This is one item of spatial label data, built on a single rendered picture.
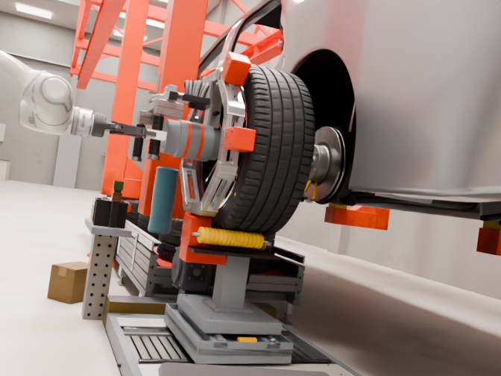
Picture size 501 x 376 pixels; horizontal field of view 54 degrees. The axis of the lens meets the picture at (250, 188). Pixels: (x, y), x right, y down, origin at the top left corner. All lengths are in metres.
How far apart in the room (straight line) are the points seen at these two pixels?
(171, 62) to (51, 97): 1.03
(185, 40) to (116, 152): 1.99
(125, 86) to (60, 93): 2.86
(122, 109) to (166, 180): 2.35
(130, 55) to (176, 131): 2.56
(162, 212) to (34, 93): 0.73
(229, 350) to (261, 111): 0.82
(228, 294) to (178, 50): 1.14
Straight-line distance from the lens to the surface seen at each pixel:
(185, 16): 2.43
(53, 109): 1.44
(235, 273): 1.93
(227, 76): 1.74
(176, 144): 1.81
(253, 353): 1.82
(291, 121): 1.69
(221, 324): 1.79
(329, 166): 2.03
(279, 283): 2.68
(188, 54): 2.39
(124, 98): 4.26
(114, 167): 4.21
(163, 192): 1.94
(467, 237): 5.86
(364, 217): 5.15
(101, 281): 2.44
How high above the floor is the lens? 0.67
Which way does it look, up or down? 1 degrees up
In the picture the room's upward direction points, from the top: 8 degrees clockwise
